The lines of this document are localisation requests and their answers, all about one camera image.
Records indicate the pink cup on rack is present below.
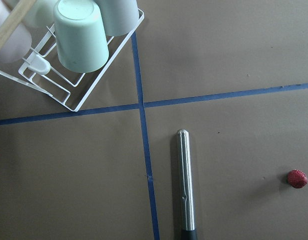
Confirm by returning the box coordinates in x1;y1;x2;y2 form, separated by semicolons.
0;0;32;64

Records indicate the white wire cup rack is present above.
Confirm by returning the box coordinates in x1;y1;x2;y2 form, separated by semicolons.
0;7;145;113

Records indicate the grey cup on rack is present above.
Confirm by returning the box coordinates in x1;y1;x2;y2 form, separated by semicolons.
95;0;139;37

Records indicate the steel muddler black tip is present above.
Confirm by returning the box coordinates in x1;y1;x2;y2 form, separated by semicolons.
177;129;198;240

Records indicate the mint green cup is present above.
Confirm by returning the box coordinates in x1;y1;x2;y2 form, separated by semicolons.
53;0;109;73

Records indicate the red strawberry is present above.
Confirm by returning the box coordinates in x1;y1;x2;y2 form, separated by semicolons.
287;169;308;189

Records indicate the wooden rack handle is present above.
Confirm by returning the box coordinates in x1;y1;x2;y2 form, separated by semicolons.
0;0;36;50

